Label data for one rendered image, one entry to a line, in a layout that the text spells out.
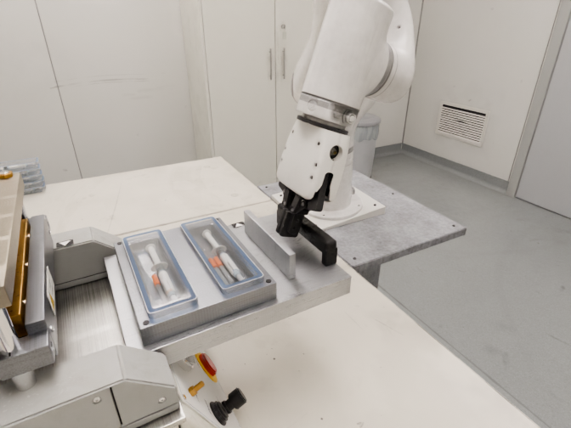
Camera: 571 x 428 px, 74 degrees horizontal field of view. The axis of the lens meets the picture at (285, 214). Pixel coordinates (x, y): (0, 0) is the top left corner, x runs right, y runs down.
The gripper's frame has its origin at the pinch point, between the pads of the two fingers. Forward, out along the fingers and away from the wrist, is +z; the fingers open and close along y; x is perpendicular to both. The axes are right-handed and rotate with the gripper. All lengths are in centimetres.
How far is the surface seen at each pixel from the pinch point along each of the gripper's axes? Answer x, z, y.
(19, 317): 32.8, 7.2, -10.2
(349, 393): -12.5, 23.3, -13.0
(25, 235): 32.9, 6.9, 5.2
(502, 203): -270, 9, 106
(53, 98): 24, 28, 244
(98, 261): 23.4, 13.7, 11.3
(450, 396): -25.5, 18.6, -21.3
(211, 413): 12.0, 21.1, -12.8
